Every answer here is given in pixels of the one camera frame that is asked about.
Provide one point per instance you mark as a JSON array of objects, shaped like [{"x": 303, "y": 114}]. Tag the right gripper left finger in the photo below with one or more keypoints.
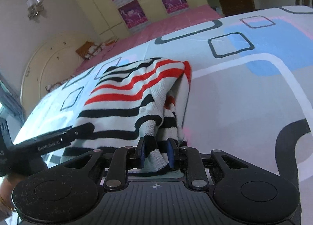
[{"x": 124, "y": 159}]

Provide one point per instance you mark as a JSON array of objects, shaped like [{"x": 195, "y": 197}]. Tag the patterned bed sheet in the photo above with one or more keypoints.
[{"x": 251, "y": 90}]

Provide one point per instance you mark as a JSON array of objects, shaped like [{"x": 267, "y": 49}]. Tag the striped red black white sock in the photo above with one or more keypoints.
[{"x": 144, "y": 100}]

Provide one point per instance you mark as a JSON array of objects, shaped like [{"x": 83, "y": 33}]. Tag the cream arched headboard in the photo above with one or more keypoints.
[{"x": 53, "y": 61}]

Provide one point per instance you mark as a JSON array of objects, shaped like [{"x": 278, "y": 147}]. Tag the white wall ornament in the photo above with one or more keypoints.
[{"x": 35, "y": 9}]

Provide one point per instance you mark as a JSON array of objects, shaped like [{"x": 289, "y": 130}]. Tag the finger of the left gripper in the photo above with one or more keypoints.
[{"x": 54, "y": 140}]

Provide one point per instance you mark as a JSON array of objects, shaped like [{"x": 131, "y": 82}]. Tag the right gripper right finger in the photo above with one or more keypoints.
[{"x": 188, "y": 159}]

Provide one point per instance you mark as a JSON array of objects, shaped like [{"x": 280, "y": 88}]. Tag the pink bed cover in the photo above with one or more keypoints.
[{"x": 114, "y": 46}]

